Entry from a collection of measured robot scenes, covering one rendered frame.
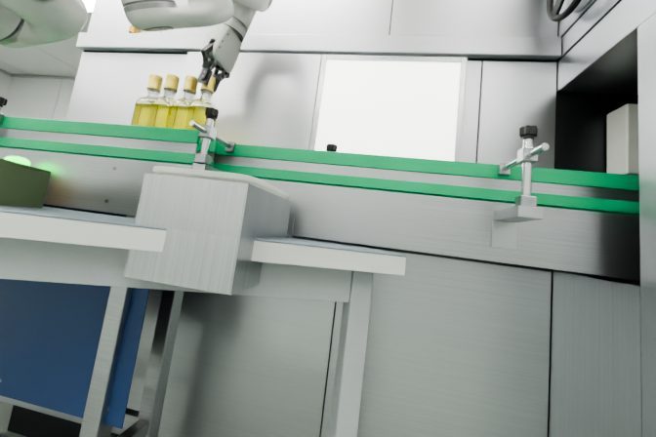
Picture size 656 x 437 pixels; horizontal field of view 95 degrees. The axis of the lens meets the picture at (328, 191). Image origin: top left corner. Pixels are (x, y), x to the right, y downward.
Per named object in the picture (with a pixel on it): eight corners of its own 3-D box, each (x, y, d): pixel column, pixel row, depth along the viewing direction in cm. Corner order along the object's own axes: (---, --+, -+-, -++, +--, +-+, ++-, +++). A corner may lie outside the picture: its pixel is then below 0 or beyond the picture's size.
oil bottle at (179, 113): (188, 176, 85) (202, 104, 88) (176, 172, 80) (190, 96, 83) (171, 174, 86) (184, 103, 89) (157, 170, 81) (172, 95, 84)
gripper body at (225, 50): (229, 38, 92) (215, 70, 91) (211, 14, 82) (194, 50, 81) (250, 44, 91) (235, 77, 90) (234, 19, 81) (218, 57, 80)
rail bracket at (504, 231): (512, 249, 63) (515, 145, 66) (559, 254, 46) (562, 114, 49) (486, 246, 64) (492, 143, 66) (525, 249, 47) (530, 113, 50)
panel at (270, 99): (457, 174, 85) (464, 62, 90) (459, 172, 82) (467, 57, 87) (174, 149, 101) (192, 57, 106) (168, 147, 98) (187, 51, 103)
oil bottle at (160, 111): (169, 174, 86) (184, 102, 89) (155, 169, 80) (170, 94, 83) (152, 172, 87) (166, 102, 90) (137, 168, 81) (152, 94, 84)
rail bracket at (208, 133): (231, 175, 75) (240, 127, 77) (191, 157, 59) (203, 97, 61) (221, 173, 76) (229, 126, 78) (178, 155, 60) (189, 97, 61)
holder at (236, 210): (293, 238, 69) (298, 204, 70) (239, 238, 42) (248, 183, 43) (225, 228, 72) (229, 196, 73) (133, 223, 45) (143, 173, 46)
